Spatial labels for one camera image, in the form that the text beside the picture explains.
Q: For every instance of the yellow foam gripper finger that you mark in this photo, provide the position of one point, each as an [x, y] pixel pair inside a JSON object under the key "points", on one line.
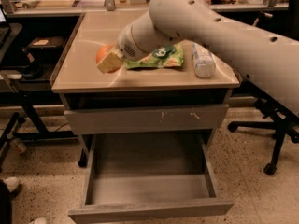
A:
{"points": [[108, 61]]}

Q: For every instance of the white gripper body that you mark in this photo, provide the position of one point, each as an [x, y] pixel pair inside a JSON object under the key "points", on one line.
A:
{"points": [[126, 46]]}

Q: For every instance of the orange fruit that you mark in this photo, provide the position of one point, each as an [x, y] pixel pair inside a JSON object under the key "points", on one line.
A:
{"points": [[108, 48]]}

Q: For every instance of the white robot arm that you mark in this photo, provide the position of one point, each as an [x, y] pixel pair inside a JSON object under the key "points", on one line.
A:
{"points": [[269, 61]]}

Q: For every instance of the grey drawer cabinet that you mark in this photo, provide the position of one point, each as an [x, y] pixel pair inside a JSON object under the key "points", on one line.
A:
{"points": [[82, 86]]}

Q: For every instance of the closed grey top drawer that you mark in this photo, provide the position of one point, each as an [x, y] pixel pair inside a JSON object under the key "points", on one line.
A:
{"points": [[146, 119]]}

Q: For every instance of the open grey middle drawer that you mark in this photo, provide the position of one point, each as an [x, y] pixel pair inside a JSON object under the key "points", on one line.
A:
{"points": [[142, 176]]}

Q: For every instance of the green snack bag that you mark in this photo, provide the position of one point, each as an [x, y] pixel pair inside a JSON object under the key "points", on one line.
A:
{"points": [[163, 57]]}

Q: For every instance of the black bag on shelf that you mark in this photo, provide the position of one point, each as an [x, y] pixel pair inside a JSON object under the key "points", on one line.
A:
{"points": [[47, 49]]}

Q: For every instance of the clear plastic water bottle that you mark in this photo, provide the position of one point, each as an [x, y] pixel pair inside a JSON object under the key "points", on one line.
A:
{"points": [[203, 61]]}

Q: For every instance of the black desk leg frame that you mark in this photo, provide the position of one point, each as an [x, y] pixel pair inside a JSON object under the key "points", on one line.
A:
{"points": [[10, 133]]}

